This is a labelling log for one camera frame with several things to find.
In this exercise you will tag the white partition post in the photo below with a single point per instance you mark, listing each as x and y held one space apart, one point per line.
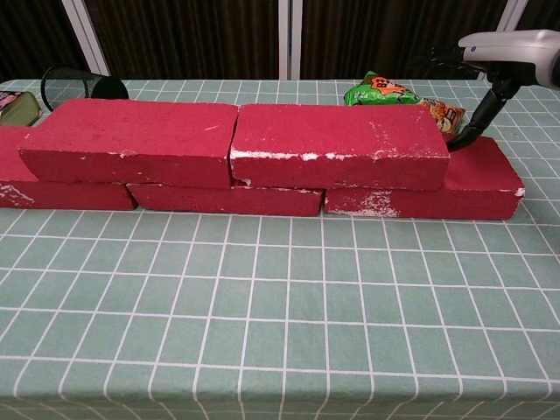
85 35
289 39
512 17

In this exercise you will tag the dark flat package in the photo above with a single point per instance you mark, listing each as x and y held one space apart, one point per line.
19 109

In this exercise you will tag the red brick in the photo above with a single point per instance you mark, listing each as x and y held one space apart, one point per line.
227 200
481 175
65 197
328 131
131 131

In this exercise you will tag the dark ribbed partition panel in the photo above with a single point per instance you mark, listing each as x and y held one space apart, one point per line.
30 35
188 39
544 13
372 35

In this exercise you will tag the green snack bag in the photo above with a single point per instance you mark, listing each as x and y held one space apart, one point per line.
380 92

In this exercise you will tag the green checked tablecloth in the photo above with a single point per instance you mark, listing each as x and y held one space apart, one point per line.
262 306

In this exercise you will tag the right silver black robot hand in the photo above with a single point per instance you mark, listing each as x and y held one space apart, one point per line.
516 48

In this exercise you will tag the black mesh pen holder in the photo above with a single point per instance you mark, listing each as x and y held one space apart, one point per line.
65 85

